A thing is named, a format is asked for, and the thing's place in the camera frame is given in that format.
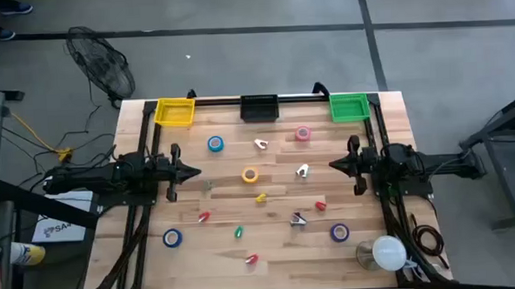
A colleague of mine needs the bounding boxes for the white printed sheet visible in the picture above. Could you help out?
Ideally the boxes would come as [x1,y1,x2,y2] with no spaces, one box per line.
[29,189,97,245]

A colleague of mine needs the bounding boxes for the yellow white spray can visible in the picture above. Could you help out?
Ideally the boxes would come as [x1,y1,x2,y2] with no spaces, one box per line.
[9,240,47,267]

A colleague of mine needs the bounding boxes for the dark blue tape roll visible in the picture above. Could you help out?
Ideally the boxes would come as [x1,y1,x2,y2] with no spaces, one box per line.
[162,227,184,249]

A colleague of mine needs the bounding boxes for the yellow extension cord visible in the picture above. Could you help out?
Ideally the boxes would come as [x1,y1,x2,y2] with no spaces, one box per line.
[0,85,75,165]

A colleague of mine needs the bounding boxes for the white globe lamp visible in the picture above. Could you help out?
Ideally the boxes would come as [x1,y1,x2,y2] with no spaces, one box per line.
[355,234,408,273]

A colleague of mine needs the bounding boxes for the coiled black cable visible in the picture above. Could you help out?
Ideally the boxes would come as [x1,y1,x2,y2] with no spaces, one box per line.
[411,212,446,272]

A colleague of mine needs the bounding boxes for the green plastic basket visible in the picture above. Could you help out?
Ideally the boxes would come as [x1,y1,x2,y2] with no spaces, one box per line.
[328,91,372,124]

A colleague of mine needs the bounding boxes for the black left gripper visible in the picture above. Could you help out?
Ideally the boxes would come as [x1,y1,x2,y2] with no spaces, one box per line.
[155,141,204,204]

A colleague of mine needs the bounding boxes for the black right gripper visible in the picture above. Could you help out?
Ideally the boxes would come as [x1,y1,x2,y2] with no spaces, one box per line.
[327,133,377,198]

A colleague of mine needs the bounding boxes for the black plastic basket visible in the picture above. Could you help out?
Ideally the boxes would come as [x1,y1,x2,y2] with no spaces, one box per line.
[239,93,281,124]

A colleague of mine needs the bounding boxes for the purple tape roll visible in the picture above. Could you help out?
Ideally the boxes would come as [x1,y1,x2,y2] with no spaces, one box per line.
[329,222,351,243]

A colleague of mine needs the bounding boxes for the yellow plastic basket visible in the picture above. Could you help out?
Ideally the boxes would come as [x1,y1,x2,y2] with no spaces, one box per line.
[153,96,197,129]

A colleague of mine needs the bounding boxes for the yellow tape roll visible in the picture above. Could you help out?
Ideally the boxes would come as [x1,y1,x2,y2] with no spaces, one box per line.
[241,165,260,185]

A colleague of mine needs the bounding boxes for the pink tape roll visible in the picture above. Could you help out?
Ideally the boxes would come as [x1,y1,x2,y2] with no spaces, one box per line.
[294,124,313,143]

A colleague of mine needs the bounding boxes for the black diagonal stand bar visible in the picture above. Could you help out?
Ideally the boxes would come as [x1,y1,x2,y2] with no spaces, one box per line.
[0,175,101,234]

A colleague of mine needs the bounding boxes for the light blue tape roll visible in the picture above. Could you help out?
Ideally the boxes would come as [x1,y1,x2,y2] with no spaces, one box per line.
[207,135,225,153]

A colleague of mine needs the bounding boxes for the black floor fan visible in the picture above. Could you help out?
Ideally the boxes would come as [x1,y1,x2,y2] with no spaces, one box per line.
[64,23,137,111]

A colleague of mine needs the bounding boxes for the white lamp cord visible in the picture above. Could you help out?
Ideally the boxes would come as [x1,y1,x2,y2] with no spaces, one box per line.
[402,256,443,275]

